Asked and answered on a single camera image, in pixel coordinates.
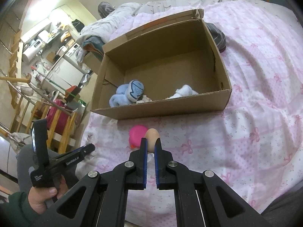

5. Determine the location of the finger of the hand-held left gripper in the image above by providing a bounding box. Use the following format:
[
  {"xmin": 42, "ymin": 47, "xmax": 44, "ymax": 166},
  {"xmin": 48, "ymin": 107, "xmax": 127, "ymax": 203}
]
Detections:
[
  {"xmin": 48, "ymin": 144, "xmax": 95, "ymax": 171},
  {"xmin": 31, "ymin": 119, "xmax": 49, "ymax": 169}
]

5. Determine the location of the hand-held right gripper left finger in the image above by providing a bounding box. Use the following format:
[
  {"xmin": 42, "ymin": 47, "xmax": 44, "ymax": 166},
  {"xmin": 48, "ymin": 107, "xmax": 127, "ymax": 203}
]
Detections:
[{"xmin": 32, "ymin": 137, "xmax": 148, "ymax": 227}]

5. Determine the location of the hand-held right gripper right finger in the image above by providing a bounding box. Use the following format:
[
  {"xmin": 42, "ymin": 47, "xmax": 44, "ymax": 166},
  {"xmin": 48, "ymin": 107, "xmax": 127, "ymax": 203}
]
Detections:
[{"xmin": 154, "ymin": 138, "xmax": 273, "ymax": 227}]

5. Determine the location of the beige egg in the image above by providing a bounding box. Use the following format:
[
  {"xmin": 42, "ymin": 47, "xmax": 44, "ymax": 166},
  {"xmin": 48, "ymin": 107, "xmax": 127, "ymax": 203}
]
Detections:
[{"xmin": 145, "ymin": 128, "xmax": 159, "ymax": 153}]

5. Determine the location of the pink toy duck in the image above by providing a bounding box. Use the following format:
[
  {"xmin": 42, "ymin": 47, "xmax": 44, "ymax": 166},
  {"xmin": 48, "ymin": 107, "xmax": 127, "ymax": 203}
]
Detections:
[{"xmin": 129, "ymin": 126, "xmax": 148, "ymax": 150}]

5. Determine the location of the brown cardboard box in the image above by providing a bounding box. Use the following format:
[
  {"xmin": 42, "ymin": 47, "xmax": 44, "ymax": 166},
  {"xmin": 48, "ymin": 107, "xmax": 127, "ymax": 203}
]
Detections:
[{"xmin": 91, "ymin": 9, "xmax": 233, "ymax": 120}]

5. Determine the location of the blue plush toy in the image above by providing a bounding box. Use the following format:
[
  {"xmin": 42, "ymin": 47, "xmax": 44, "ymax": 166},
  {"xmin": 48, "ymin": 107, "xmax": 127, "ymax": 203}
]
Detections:
[{"xmin": 109, "ymin": 79, "xmax": 145, "ymax": 108}]

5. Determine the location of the white small scrunchie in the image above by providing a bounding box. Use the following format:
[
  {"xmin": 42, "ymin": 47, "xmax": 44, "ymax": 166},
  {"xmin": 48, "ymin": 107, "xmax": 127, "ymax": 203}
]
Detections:
[{"xmin": 167, "ymin": 84, "xmax": 199, "ymax": 100}]

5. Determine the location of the person's left forearm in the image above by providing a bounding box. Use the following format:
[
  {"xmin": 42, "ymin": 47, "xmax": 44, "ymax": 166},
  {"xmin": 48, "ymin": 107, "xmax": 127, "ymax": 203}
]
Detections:
[{"xmin": 0, "ymin": 190, "xmax": 39, "ymax": 227}]

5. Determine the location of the person's left hand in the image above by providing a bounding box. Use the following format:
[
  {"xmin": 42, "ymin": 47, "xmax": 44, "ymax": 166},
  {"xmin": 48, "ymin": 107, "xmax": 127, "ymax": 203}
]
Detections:
[{"xmin": 28, "ymin": 178, "xmax": 69, "ymax": 215}]

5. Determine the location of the yellow wooden rack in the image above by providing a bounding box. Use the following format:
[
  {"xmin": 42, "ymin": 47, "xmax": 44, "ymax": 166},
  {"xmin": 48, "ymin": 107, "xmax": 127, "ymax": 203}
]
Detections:
[{"xmin": 31, "ymin": 99, "xmax": 78, "ymax": 154}]

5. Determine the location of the person's left leg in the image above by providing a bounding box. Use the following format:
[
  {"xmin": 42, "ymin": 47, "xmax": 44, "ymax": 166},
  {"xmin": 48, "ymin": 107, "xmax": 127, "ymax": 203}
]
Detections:
[{"xmin": 16, "ymin": 144, "xmax": 81, "ymax": 194}]

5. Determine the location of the person's leg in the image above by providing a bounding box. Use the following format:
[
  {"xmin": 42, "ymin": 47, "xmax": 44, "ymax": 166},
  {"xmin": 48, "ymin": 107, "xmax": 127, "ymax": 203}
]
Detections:
[
  {"xmin": 258, "ymin": 189, "xmax": 303, "ymax": 227},
  {"xmin": 16, "ymin": 144, "xmax": 81, "ymax": 194}
]

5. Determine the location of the red bag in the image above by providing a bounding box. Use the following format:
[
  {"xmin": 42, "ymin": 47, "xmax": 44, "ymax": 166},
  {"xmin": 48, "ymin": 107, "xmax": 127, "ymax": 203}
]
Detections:
[{"xmin": 46, "ymin": 99, "xmax": 67, "ymax": 136}]

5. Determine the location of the green pole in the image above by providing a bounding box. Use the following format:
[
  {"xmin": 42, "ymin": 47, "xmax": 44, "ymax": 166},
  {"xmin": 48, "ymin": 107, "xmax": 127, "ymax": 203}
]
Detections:
[{"xmin": 46, "ymin": 77, "xmax": 82, "ymax": 100}]

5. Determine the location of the red black dustpan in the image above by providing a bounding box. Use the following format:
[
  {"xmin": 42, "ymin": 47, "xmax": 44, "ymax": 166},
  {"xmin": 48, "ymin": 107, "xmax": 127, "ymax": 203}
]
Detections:
[{"xmin": 65, "ymin": 85, "xmax": 82, "ymax": 102}]

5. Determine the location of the white counter cabinet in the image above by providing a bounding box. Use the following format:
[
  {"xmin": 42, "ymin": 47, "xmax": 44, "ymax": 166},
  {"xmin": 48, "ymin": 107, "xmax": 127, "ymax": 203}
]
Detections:
[{"xmin": 51, "ymin": 57, "xmax": 84, "ymax": 88}]

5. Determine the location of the white water heater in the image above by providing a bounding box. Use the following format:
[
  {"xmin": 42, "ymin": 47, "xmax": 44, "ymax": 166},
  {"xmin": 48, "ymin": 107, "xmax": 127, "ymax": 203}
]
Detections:
[{"xmin": 22, "ymin": 40, "xmax": 43, "ymax": 63}]

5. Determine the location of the white washing machine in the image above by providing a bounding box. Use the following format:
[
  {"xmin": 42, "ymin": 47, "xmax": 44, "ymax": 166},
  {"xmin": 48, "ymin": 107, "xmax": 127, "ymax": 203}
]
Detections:
[{"xmin": 67, "ymin": 43, "xmax": 81, "ymax": 58}]

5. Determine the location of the pink bow print blanket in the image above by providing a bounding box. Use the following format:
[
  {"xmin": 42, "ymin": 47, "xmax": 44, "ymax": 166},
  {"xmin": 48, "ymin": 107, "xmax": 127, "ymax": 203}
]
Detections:
[{"xmin": 80, "ymin": 0, "xmax": 303, "ymax": 218}]

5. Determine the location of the hanging dark clothing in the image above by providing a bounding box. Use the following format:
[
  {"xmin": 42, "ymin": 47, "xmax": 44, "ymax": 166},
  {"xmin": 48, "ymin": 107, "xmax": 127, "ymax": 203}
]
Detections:
[{"xmin": 72, "ymin": 19, "xmax": 85, "ymax": 32}]

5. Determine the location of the person's right leg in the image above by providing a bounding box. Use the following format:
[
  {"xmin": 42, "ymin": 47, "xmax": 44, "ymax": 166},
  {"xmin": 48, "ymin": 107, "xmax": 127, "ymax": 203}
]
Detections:
[{"xmin": 258, "ymin": 189, "xmax": 303, "ymax": 227}]

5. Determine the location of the dark cloth bundle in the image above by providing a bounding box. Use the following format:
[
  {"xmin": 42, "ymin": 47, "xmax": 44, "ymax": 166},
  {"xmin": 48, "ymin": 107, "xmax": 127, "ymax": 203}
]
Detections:
[{"xmin": 206, "ymin": 23, "xmax": 226, "ymax": 52}]

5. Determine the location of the grey white floral duvet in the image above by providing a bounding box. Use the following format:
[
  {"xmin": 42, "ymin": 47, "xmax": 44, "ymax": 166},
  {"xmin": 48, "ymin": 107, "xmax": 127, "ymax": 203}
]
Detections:
[{"xmin": 79, "ymin": 0, "xmax": 244, "ymax": 43}]

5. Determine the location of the grey patterned cloth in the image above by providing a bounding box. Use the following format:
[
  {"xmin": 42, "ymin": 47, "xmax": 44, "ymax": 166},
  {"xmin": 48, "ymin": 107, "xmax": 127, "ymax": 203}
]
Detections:
[{"xmin": 98, "ymin": 2, "xmax": 116, "ymax": 18}]

